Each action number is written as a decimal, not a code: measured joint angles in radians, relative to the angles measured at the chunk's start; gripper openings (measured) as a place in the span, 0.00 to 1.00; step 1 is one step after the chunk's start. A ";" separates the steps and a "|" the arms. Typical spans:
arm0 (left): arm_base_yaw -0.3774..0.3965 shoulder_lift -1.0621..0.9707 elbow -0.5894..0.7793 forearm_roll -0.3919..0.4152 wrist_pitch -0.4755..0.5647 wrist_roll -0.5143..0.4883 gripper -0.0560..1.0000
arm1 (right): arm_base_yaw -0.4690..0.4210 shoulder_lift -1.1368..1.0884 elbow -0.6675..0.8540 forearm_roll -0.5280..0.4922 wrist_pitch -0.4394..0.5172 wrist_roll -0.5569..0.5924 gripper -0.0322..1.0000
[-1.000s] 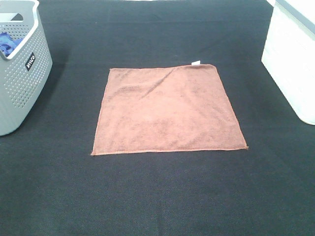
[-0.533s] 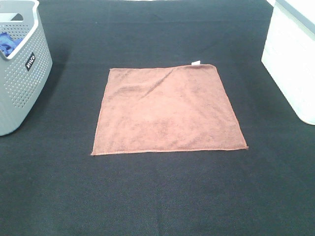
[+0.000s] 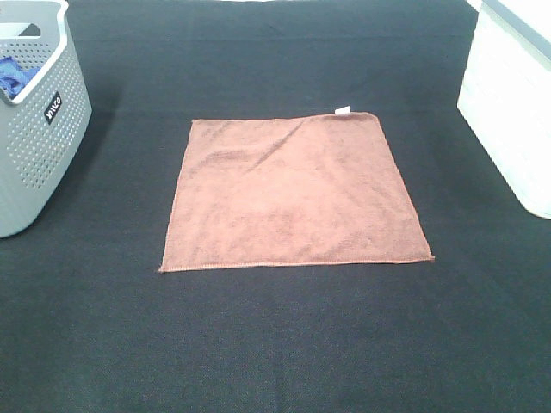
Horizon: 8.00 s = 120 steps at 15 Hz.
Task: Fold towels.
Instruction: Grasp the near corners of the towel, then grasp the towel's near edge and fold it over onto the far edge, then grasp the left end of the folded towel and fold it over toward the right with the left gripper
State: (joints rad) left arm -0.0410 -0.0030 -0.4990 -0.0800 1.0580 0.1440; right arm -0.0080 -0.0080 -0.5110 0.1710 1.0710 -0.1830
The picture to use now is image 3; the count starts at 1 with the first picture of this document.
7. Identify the brown microfiber towel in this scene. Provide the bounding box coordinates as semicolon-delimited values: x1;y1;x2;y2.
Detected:
160;112;433;273

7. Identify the black table cloth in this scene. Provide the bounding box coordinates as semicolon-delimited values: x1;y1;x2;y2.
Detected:
1;1;550;412

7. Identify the grey perforated laundry basket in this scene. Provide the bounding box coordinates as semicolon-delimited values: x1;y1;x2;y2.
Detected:
1;1;92;237

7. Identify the white plastic basket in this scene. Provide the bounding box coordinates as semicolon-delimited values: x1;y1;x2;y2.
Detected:
457;1;550;219

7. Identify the blue cloth in basket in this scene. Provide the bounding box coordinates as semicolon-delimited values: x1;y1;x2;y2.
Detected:
1;57;38;99

